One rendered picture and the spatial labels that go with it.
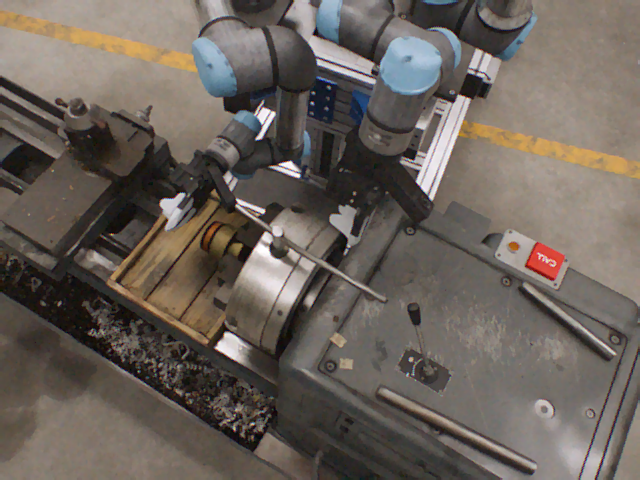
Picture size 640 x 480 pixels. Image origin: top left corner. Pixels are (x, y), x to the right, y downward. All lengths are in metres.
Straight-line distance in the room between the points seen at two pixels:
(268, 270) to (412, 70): 0.52
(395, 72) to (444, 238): 0.47
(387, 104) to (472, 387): 0.53
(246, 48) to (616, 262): 2.10
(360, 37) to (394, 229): 0.41
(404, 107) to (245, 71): 0.45
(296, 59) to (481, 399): 0.72
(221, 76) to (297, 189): 1.29
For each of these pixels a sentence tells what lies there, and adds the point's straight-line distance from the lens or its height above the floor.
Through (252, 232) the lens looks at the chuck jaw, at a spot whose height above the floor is 1.14.
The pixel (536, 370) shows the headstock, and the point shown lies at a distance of 1.14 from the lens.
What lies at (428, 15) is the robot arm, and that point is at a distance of 1.46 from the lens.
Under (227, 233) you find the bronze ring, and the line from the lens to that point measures 1.30.
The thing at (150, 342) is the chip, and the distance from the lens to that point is 1.81.
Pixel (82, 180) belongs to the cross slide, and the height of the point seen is 0.97.
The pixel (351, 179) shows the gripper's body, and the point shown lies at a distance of 0.91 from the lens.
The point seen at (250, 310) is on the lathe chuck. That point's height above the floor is 1.17.
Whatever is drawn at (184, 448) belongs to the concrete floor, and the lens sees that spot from 2.32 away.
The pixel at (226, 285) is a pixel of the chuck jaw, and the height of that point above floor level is 1.12.
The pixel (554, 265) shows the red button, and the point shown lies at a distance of 1.22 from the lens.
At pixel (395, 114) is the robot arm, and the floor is 1.64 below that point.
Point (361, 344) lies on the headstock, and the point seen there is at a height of 1.25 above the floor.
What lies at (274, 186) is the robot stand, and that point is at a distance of 2.43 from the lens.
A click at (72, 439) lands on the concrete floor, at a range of 2.41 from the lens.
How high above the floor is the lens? 2.27
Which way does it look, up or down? 63 degrees down
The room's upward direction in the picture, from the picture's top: 8 degrees clockwise
